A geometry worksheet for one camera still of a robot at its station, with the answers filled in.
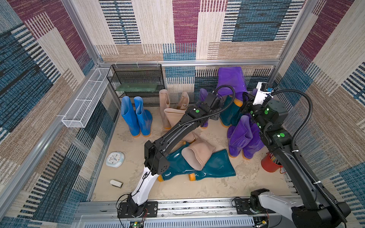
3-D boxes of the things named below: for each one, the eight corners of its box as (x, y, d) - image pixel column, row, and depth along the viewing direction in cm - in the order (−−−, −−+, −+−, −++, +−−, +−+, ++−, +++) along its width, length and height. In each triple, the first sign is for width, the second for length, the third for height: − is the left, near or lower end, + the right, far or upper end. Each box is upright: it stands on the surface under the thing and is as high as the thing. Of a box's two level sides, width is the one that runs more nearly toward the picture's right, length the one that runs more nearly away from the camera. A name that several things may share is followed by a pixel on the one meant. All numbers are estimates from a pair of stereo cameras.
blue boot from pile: (142, 140, 102) (131, 115, 81) (144, 123, 111) (134, 96, 90) (151, 139, 102) (142, 114, 81) (152, 122, 112) (144, 96, 91)
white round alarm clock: (105, 167, 89) (103, 166, 87) (110, 152, 95) (108, 150, 94) (122, 167, 89) (121, 165, 87) (126, 152, 95) (125, 150, 93)
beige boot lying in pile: (180, 164, 89) (179, 152, 76) (195, 144, 98) (196, 130, 84) (199, 177, 85) (201, 166, 71) (212, 155, 93) (217, 141, 80)
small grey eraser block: (111, 184, 83) (108, 183, 80) (113, 180, 84) (111, 178, 82) (120, 188, 81) (118, 186, 79) (123, 183, 83) (121, 182, 80)
